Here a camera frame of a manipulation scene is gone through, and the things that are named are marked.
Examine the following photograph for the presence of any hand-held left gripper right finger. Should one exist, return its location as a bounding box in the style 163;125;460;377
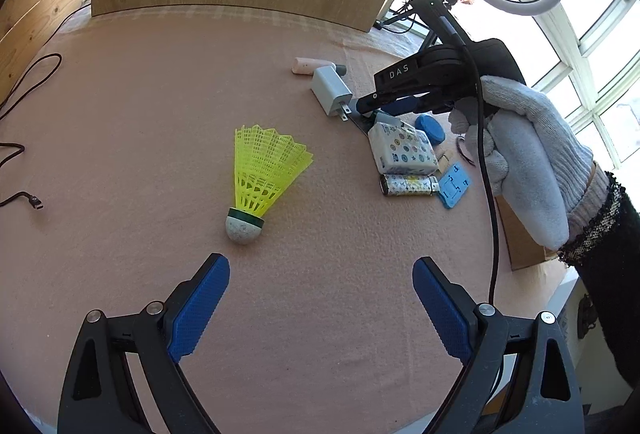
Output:
412;256;586;434

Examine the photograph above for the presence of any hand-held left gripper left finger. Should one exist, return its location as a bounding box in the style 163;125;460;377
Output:
57;253;231;434

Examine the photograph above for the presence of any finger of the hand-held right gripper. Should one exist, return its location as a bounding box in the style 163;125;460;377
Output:
381;95;453;116
356;86;437;115

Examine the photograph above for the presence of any blue round lid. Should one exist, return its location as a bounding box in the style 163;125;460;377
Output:
415;114;446;147

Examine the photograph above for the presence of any patterned tissue pack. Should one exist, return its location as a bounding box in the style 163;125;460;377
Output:
367;114;433;176

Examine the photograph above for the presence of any white charger adapter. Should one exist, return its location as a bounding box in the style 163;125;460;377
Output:
311;65;352;122

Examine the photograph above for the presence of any purple hair tie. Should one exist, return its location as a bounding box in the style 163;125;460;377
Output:
456;136;476;165

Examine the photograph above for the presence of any pink tube with grey cap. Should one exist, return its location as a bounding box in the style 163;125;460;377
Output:
292;56;347;77

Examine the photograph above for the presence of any patterned packet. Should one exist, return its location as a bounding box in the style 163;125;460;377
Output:
380;174;441;197

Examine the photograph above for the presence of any cardboard box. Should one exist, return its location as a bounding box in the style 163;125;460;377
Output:
492;194;561;271

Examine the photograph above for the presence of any yellow shuttlecock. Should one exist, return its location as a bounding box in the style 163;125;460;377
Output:
225;125;315;246

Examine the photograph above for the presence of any person's right forearm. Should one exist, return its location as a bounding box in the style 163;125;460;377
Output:
556;170;640;390

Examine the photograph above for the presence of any person's right hand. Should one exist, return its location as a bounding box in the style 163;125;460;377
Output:
448;75;609;250

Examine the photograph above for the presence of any checked cloth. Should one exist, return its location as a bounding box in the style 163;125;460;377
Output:
345;30;431;65

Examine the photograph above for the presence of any black tripod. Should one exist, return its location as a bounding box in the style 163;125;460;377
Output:
374;0;451;50

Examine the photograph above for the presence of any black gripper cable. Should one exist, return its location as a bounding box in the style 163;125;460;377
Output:
440;4;501;310

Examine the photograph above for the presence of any white window frame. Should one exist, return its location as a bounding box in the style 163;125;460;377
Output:
390;0;640;165

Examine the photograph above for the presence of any black USB cable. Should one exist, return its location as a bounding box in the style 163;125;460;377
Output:
0;54;63;212

